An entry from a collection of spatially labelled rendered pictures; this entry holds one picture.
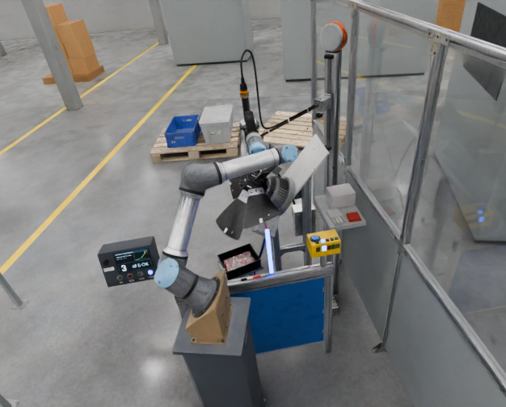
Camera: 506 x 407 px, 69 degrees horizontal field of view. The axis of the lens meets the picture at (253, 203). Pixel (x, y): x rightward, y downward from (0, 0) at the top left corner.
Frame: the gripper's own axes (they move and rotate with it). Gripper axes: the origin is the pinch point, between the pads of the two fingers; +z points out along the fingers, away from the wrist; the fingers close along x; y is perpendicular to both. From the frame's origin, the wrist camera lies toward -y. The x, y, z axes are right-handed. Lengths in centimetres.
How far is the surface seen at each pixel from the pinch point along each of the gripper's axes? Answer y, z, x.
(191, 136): 135, 284, -52
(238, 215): 60, -2, -13
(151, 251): 41, -43, -58
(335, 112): 20, 34, 60
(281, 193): 50, -2, 15
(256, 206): 45.2, -16.1, -2.3
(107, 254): 38, -43, -78
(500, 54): -41, -79, 70
